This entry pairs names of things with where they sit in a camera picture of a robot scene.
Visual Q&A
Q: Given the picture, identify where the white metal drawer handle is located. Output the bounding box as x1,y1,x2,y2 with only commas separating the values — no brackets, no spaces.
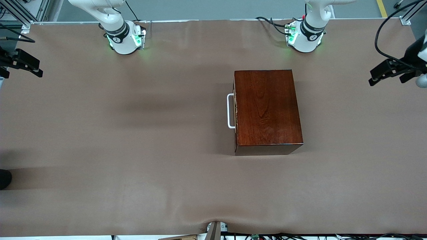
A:
227,93,237,130

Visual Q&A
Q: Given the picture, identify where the black round object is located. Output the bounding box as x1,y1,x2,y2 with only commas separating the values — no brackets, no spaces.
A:
0,169,12,190

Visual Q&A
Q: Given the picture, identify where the dark brown wooden cabinet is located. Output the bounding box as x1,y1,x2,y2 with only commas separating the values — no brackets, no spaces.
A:
234,69,304,156

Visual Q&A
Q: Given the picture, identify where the brown table cover mat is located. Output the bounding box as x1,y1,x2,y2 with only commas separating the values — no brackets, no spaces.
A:
0,18,427,238

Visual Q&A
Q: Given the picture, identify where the aluminium frame post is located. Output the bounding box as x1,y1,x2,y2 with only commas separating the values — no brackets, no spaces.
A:
399,0,427,25
0,0,50,34

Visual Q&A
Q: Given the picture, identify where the black right base cable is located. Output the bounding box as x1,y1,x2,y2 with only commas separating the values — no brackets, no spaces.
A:
125,0,142,22

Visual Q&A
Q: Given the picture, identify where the black base cable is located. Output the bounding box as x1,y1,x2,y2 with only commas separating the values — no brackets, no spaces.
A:
125,0,142,22
255,16,296,36

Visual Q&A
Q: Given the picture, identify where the black left base cable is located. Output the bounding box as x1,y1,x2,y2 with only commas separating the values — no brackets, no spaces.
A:
255,16,296,36

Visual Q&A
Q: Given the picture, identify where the black cable bundle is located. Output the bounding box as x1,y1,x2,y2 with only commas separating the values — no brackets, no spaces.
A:
220,232,427,240

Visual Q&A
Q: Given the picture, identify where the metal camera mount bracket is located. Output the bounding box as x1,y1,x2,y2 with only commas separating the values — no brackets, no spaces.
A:
205,221,229,240

